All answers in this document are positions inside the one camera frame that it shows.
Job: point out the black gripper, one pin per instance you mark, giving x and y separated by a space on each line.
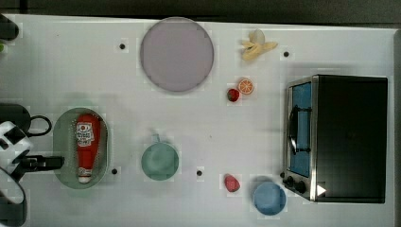
35 163

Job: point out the red plush ketchup bottle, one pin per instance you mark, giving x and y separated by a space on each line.
87 136

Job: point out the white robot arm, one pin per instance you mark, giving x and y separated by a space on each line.
15 163

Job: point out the green oval strainer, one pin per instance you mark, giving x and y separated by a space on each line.
65 145

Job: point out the black cylinder cup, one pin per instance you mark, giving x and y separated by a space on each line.
20 116

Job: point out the black cylinder with green tag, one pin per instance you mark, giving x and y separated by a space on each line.
9 31

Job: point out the green mug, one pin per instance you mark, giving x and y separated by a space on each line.
160 161

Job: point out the round lilac plate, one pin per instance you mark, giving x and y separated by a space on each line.
177 54

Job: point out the large red strawberry toy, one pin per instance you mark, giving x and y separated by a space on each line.
231 183

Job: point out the small red strawberry toy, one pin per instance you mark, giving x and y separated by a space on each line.
233 95

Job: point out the orange slice toy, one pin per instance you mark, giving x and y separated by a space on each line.
245 86

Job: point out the blue bowl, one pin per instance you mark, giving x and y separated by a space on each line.
269 199

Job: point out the peeled banana toy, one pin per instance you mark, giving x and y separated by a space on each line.
256 45

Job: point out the black toaster oven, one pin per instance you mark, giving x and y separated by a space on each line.
336 138

